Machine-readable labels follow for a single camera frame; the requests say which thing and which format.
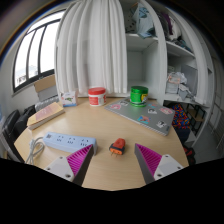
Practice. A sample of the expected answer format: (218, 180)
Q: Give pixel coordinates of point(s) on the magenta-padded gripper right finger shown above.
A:
(166, 166)

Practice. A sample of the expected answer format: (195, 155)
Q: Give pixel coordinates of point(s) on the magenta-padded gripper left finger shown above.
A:
(60, 168)

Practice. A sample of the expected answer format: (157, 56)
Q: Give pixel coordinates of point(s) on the light blue power strip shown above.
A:
(66, 140)

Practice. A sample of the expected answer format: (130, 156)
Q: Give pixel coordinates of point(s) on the colourful patterned bag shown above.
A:
(181, 116)

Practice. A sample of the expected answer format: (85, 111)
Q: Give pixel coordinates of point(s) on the yellow book with pink label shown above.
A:
(46, 115)

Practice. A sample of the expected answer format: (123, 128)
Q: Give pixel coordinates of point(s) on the grey laptop with stickers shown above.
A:
(136, 115)

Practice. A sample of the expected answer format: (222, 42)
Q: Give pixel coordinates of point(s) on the black suitcase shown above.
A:
(21, 121)
(9, 125)

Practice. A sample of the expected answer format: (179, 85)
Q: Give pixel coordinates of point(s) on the black metal rack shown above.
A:
(199, 115)

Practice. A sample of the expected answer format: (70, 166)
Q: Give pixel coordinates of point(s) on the white radiator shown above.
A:
(45, 104)

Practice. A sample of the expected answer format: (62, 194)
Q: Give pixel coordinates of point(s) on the small white printed box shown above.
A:
(69, 99)

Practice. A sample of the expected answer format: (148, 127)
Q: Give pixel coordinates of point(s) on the grey flat box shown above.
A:
(48, 94)

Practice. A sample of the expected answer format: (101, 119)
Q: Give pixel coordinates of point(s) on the green round tin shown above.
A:
(138, 96)

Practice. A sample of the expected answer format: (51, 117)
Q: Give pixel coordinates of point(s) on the white jar with red lid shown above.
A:
(97, 97)

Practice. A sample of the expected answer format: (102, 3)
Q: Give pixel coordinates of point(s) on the brown cardboard box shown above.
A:
(45, 83)

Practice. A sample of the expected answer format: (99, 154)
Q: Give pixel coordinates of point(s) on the white shelf unit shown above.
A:
(143, 63)

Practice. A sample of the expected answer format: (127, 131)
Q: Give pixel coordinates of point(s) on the dark framed window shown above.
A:
(36, 53)

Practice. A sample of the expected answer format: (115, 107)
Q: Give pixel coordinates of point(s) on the white curtain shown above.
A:
(90, 46)

